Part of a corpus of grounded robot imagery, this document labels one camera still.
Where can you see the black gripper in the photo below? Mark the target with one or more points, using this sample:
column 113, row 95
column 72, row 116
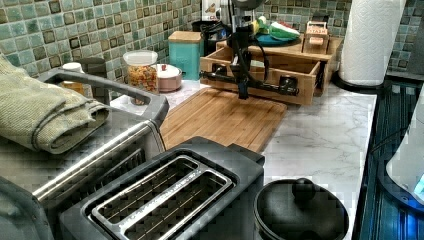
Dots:
column 239, row 43

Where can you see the wooden drawer with black handle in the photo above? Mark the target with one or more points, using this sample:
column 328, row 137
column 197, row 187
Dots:
column 290, row 79

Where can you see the wooden drawer cabinet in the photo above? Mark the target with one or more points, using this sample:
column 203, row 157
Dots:
column 296, row 50

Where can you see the wooden cutting board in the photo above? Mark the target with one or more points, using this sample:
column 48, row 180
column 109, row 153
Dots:
column 222, row 117

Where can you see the blue plate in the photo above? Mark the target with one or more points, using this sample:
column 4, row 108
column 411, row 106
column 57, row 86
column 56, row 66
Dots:
column 268, row 41

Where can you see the toy lemon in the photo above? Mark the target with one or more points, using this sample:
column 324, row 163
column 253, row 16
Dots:
column 255, row 27

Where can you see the toy watermelon slice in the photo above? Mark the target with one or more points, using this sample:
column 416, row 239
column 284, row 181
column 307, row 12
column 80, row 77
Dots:
column 279, row 31

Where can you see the teal canister with wooden lid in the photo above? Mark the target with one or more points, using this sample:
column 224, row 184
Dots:
column 185, row 50

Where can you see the pink bowl with white lid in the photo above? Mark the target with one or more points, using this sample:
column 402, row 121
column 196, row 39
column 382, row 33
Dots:
column 169, row 78

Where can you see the oat cereal box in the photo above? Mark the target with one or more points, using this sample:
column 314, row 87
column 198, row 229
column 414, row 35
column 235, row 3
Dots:
column 210, row 10

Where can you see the wooden tea box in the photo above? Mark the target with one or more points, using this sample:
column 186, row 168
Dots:
column 316, row 38

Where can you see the glass jar of cereal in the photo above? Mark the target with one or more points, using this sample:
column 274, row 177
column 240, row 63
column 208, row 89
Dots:
column 142, row 69

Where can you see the black two-slot toaster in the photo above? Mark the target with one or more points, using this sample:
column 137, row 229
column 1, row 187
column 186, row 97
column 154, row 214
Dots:
column 197, row 190

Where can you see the black pot with lid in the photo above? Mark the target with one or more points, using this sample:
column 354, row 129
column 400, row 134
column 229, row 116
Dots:
column 298, row 209

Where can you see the paper towel roll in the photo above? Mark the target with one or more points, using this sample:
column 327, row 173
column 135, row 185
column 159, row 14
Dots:
column 368, row 43

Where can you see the stainless steel toaster oven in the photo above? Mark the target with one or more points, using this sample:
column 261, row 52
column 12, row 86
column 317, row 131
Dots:
column 36, row 187

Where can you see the folded beige towel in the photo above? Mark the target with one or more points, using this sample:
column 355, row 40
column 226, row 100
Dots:
column 42, row 116

